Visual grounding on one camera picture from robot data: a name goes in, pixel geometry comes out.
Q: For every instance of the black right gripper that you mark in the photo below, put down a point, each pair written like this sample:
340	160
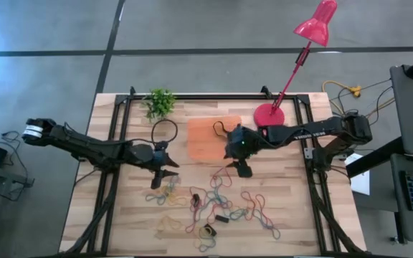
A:
242	143

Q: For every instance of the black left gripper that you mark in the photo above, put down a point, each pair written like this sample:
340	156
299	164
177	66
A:
160	159

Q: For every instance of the teal rubber band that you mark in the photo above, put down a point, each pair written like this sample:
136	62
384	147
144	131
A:
237	217
216	195

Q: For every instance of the black wide rubber band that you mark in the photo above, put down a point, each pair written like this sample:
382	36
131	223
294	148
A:
222	218
195	200
212	231

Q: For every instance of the tan rubber band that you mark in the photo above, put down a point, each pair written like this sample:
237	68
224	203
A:
194	238
170	218

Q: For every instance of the long red rubber band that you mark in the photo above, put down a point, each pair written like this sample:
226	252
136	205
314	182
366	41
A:
188	226

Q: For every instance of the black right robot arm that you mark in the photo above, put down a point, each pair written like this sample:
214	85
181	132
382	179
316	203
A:
299	134

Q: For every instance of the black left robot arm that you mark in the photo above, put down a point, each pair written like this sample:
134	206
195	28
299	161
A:
84	147

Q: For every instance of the flat orange bin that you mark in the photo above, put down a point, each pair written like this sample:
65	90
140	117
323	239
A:
203	143

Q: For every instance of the pink desk lamp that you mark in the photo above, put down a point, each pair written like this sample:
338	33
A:
269	115

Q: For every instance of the green potted plant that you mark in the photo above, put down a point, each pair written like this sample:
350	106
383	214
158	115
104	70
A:
160	104

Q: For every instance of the white paper sheet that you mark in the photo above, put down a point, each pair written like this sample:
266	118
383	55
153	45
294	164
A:
362	182

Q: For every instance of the black beam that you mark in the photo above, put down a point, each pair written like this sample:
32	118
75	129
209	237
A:
375	157

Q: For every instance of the grey metal bracket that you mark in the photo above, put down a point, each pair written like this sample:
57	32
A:
308	153

